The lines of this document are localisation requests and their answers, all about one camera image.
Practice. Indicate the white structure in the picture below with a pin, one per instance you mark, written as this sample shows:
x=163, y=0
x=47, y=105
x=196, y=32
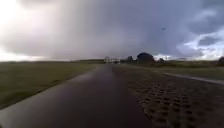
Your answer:
x=111, y=60

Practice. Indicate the small dark tree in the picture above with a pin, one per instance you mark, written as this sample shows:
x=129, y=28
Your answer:
x=129, y=59

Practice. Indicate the dark round tree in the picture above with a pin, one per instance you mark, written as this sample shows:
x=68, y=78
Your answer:
x=145, y=57

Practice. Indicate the dark wet asphalt path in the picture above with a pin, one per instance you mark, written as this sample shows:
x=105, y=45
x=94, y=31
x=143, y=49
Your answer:
x=96, y=100

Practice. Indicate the street lamp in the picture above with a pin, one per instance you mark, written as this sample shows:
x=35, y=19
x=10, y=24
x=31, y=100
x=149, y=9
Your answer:
x=163, y=29

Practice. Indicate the dark cobbled ground strip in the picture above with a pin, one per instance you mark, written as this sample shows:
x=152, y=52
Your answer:
x=173, y=100

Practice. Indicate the grass verge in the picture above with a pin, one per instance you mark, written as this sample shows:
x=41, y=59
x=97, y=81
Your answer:
x=193, y=68

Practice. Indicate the wide grass field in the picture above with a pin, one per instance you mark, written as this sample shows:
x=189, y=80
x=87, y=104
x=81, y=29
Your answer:
x=26, y=80

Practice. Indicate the pale side path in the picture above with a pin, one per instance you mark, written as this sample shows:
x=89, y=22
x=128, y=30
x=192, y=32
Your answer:
x=200, y=79

